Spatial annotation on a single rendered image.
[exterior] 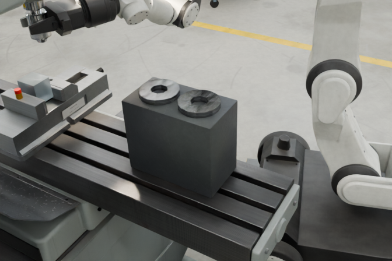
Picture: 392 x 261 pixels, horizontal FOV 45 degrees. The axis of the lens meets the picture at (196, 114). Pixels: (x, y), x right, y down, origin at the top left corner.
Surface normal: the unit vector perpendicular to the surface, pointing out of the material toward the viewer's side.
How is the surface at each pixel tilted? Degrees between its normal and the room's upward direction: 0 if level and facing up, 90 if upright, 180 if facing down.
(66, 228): 90
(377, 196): 90
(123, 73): 0
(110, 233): 90
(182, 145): 90
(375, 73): 0
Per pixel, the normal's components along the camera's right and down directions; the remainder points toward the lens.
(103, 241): 0.86, 0.26
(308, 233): -0.04, -0.83
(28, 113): -0.51, 0.50
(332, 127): -0.21, 0.85
